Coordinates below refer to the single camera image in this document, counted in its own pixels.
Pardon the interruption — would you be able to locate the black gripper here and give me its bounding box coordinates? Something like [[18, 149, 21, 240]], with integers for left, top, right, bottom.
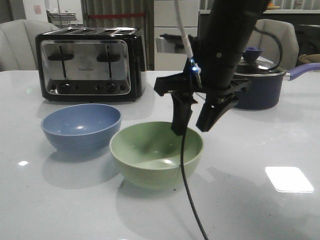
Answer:
[[154, 72, 251, 136]]

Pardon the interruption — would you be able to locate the green plastic bowl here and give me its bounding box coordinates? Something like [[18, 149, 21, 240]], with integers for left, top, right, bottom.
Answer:
[[109, 121, 204, 190]]

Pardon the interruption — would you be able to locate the blue plastic bowl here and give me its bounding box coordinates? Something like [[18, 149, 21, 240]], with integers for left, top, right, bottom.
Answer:
[[40, 103, 122, 155]]

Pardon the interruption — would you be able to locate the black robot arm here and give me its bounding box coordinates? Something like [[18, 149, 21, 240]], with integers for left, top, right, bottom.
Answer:
[[154, 0, 269, 136]]

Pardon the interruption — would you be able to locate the white cabinet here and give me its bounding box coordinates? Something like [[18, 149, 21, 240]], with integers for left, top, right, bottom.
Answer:
[[154, 0, 200, 71]]

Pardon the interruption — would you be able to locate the glass pot lid blue knob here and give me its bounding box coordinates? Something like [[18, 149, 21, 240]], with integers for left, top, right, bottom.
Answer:
[[235, 47, 285, 77]]

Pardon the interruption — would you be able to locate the dark blue saucepan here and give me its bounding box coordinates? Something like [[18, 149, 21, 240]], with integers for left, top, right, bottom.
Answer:
[[234, 63, 320, 111]]

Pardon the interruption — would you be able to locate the grey chair right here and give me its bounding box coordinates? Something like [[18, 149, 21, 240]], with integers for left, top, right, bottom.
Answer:
[[247, 18, 300, 68]]

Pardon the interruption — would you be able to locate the grey chair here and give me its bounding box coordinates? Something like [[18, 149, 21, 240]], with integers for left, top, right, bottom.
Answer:
[[0, 19, 58, 72], [247, 18, 300, 68]]

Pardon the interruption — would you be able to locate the fruit bowl on counter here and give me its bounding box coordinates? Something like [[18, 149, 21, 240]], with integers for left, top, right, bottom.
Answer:
[[267, 2, 281, 10]]

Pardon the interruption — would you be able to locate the tan object right edge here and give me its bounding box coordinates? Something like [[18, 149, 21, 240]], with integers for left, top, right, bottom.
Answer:
[[297, 53, 320, 68]]

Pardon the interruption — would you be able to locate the black chrome four-slot toaster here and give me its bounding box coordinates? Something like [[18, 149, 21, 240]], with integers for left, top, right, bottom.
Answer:
[[35, 27, 147, 102]]

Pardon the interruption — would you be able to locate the dark counter unit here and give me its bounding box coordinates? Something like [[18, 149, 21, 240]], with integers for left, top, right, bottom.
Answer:
[[197, 9, 320, 71]]

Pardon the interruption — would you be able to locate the metal cart in background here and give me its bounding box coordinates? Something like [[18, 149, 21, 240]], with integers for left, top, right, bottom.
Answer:
[[46, 9, 79, 28]]

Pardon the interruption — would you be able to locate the grey chair left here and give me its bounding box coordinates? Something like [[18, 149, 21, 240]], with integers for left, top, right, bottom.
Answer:
[[0, 19, 58, 72]]

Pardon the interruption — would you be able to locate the black cable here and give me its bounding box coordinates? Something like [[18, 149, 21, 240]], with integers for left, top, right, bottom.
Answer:
[[180, 27, 284, 240]]

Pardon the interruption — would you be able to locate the white cable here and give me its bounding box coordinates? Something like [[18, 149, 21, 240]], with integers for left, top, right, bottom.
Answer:
[[173, 0, 195, 60]]

